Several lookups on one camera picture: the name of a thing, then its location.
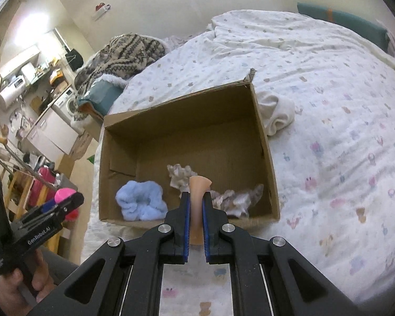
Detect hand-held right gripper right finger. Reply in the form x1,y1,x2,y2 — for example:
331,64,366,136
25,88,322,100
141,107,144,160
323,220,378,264
202,192,367,316

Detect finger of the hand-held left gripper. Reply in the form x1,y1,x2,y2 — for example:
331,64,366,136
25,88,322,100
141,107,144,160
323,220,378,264
51,192,85,220
38,199,58,215

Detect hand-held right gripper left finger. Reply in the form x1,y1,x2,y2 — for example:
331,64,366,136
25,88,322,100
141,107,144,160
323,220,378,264
26,191,190,316

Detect pink soft toy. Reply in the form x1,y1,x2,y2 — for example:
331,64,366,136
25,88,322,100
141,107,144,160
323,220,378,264
53,187,80,222

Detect orange silicone tube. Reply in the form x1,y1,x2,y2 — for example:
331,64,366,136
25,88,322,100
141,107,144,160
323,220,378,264
188,175,213,246

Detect beige ruffled scrunchie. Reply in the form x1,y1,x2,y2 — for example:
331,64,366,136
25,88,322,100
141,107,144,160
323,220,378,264
212,184,265,220

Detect light blue fluffy scrunchie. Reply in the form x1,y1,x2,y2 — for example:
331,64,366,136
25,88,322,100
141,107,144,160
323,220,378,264
115,180,169,222

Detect cream fluffy scrunchie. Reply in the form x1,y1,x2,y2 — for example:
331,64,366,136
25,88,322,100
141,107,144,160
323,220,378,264
167,164,198,192

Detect brown cardboard box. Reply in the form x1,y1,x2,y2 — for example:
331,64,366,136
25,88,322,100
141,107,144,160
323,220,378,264
98,68,281,230

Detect person's left hand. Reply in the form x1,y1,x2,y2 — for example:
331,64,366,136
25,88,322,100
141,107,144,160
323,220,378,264
0,249,58,316

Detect pink and yellow rack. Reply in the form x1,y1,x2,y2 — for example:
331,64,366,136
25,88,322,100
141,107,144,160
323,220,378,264
6,166,64,218

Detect white kitchen cabinets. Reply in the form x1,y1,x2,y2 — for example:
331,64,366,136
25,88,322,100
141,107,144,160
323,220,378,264
21,108,78,164

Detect white washing machine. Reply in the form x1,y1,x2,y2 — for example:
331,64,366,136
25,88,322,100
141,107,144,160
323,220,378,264
51,87,81,126

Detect teal pillow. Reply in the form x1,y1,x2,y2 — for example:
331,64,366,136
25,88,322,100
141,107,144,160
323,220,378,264
77,81,126,120

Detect white microwave oven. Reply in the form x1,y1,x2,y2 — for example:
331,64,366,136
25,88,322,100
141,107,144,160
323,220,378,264
0,75,26,90

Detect white folded cloth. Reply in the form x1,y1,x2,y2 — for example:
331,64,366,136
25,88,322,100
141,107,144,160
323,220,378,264
257,90,296,136

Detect black hanging bag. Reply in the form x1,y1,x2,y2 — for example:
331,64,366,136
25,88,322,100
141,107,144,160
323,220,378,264
65,49,85,72

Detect patterned knit blanket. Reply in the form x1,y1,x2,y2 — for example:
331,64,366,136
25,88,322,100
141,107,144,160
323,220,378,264
74,33,167,106

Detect teal headboard cushion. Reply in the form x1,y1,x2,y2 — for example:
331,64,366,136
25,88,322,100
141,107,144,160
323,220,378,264
297,2,391,54

